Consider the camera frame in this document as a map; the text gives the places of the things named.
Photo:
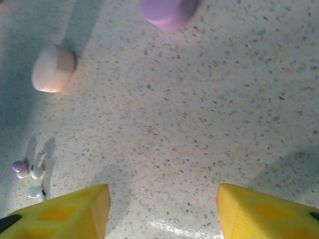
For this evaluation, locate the pink earbud charging case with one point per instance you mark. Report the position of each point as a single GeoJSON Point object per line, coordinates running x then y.
{"type": "Point", "coordinates": [52, 69]}

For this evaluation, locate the lavender earbud charging case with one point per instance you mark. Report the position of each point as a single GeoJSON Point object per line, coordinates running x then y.
{"type": "Point", "coordinates": [169, 12]}

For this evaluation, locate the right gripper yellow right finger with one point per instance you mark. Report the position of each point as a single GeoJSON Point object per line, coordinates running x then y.
{"type": "Point", "coordinates": [261, 219]}

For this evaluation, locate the small purple earbud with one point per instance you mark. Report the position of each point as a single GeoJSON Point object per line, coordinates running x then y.
{"type": "Point", "coordinates": [18, 166]}

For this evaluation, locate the white stem earbud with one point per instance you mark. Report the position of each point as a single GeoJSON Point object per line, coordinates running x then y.
{"type": "Point", "coordinates": [35, 192]}
{"type": "Point", "coordinates": [37, 171]}

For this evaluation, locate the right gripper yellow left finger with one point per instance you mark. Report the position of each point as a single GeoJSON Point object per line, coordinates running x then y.
{"type": "Point", "coordinates": [62, 219]}

